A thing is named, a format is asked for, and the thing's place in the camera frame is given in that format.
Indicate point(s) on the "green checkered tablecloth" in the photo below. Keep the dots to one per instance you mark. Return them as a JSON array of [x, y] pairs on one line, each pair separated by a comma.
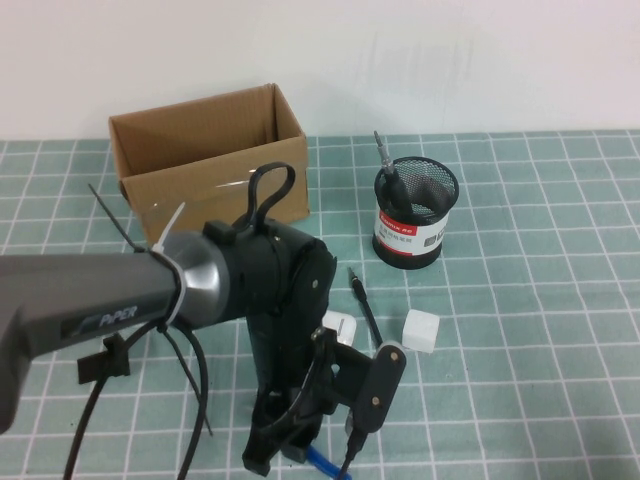
[[500, 375]]

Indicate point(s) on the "white zip tie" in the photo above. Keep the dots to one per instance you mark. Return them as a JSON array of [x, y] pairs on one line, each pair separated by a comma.
[[179, 300]]

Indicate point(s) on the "black mesh pen holder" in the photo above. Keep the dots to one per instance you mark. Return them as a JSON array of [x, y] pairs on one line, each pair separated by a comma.
[[400, 240]]

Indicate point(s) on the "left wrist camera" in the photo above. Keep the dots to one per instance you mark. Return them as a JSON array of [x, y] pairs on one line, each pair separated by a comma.
[[380, 385]]

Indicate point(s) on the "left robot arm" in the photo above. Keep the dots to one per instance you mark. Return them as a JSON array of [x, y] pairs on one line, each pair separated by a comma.
[[75, 290]]

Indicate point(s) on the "black plastic bracket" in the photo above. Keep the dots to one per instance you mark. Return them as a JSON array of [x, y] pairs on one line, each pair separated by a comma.
[[86, 371]]

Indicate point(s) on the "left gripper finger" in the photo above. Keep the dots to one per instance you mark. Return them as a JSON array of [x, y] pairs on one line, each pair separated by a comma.
[[295, 452], [261, 452]]

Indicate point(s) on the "white cube block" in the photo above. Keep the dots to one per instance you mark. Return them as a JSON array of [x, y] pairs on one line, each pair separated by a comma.
[[420, 330]]

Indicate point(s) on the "black zip tie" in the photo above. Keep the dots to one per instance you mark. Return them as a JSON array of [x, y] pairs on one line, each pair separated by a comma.
[[141, 248]]

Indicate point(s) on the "white earbuds case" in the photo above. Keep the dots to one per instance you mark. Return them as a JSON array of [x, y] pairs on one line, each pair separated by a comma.
[[345, 325]]

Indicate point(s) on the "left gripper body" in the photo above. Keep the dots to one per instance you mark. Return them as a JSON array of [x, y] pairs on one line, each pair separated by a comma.
[[285, 370]]

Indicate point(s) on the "brown cardboard box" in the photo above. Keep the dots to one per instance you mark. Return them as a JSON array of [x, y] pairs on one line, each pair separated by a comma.
[[210, 195]]

